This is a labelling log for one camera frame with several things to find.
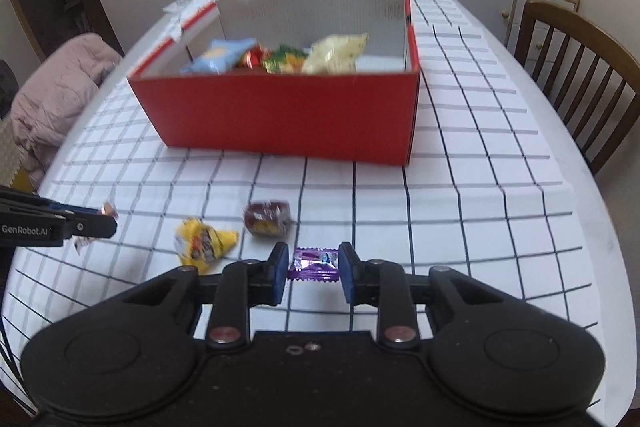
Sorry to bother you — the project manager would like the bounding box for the white cabinet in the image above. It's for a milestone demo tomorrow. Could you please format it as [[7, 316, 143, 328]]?
[[435, 0, 551, 52]]

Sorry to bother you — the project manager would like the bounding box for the red yellow chip bag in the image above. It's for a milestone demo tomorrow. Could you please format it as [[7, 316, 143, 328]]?
[[235, 46, 273, 70]]

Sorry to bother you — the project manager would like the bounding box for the yellow snack packet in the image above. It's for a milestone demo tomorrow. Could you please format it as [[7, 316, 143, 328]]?
[[174, 217, 240, 269]]

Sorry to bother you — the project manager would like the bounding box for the purple candy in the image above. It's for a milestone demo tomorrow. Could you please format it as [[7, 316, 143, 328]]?
[[287, 248, 342, 282]]

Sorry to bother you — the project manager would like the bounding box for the light blue biscuit packet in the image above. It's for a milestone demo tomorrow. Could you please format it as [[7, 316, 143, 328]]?
[[179, 38, 257, 75]]

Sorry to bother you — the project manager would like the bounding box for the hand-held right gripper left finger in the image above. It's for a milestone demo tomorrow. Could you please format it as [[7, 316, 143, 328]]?
[[117, 241, 292, 351]]

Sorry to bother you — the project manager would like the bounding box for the wooden chair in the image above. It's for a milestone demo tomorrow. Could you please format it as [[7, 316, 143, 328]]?
[[514, 0, 640, 175]]

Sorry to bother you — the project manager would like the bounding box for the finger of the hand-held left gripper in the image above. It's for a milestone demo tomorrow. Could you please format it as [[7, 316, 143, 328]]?
[[62, 214, 119, 239], [0, 186, 102, 216]]

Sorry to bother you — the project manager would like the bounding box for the pink quilted cloth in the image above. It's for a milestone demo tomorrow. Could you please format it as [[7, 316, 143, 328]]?
[[10, 33, 123, 188]]

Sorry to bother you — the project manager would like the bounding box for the green cracker packet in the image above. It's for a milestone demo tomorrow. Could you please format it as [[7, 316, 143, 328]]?
[[262, 44, 308, 75]]

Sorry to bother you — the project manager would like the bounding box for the red cardboard box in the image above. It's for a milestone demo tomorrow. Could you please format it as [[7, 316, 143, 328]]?
[[126, 0, 421, 166]]

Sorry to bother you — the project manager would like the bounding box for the brown wrapped cake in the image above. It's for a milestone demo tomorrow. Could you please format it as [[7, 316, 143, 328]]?
[[243, 201, 292, 238]]

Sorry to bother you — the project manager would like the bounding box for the small brown candy packet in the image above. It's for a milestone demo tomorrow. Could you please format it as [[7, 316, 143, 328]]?
[[72, 201, 118, 254]]

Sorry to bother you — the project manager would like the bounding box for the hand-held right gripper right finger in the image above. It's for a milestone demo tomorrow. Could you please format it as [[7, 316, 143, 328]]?
[[338, 241, 507, 351]]

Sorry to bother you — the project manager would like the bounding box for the beige textured sheet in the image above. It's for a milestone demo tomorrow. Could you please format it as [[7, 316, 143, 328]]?
[[0, 122, 36, 192]]

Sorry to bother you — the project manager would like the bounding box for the cream snack packet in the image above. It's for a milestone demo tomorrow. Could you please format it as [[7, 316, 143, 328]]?
[[301, 33, 370, 75]]

